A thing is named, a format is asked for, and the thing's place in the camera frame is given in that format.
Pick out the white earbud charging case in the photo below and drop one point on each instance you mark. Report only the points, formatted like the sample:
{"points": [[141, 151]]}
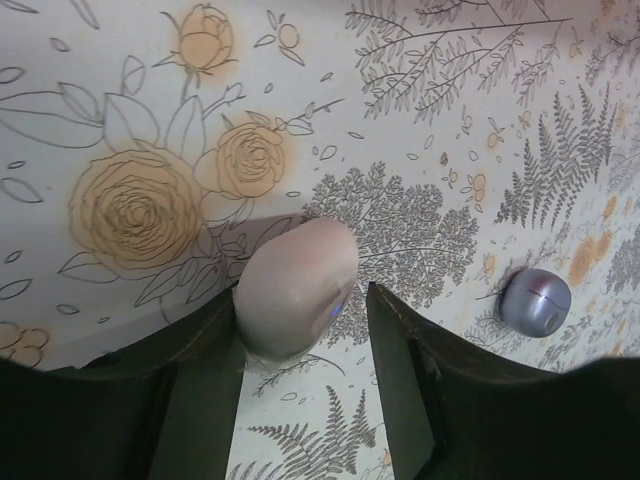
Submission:
{"points": [[293, 288]]}

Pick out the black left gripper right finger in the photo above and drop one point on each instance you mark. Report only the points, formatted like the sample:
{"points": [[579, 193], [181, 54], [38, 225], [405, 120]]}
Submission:
{"points": [[453, 410]]}

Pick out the floral patterned table mat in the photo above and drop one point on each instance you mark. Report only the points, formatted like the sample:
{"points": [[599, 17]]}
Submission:
{"points": [[149, 148]]}

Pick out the purple earbud charging case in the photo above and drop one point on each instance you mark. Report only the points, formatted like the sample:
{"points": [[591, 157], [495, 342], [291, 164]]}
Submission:
{"points": [[535, 303]]}

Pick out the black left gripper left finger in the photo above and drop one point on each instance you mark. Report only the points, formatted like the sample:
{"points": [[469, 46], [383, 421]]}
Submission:
{"points": [[161, 408]]}

